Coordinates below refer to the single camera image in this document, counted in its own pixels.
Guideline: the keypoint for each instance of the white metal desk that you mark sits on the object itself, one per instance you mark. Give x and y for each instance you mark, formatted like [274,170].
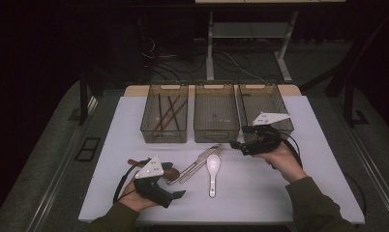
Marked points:
[209,48]

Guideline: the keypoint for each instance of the brown wooden chopstick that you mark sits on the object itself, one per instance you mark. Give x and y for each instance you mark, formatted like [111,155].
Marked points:
[165,115]
[182,105]

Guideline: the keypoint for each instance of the white ceramic spoon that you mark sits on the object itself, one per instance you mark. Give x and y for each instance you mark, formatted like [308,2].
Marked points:
[213,162]

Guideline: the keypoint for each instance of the smoky clear plastic bin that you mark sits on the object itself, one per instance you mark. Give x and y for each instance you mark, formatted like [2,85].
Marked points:
[216,137]
[165,137]
[257,103]

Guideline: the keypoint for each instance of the metal table knife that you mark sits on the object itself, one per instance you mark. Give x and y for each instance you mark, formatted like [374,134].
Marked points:
[203,157]

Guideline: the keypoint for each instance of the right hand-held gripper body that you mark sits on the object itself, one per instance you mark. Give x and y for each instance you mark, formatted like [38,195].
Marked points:
[263,143]

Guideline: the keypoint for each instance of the person's right hand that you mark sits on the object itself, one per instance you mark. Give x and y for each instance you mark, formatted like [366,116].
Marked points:
[286,164]

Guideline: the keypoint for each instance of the brown wooden spoon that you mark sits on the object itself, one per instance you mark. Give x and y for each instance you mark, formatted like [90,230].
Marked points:
[171,174]

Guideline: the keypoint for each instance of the black floor socket frame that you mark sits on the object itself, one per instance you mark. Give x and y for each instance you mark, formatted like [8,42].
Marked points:
[87,158]

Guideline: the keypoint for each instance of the metal floor rail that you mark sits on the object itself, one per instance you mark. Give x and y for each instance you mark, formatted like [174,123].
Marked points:
[50,196]
[380,180]

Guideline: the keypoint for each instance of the black metal stand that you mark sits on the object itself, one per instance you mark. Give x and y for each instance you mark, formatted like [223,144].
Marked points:
[349,103]
[83,103]

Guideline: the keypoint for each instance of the person's left hand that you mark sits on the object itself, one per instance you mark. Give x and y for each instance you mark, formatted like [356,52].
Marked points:
[134,199]

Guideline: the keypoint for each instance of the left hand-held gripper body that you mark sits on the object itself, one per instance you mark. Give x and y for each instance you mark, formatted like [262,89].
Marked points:
[150,170]

